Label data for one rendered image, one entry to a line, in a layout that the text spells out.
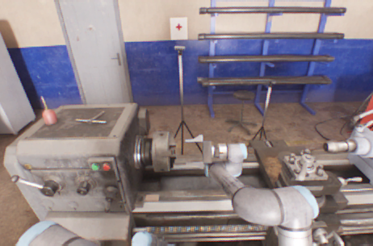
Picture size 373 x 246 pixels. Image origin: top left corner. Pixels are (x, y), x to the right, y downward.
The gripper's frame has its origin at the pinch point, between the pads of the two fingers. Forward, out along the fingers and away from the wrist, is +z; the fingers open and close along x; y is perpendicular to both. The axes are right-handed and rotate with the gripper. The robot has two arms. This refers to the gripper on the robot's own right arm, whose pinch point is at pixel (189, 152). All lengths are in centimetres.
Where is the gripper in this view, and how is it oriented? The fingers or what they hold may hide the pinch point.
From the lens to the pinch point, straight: 121.9
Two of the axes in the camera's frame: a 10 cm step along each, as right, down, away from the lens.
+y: 0.1, 0.4, 10.0
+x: -0.2, -10.0, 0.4
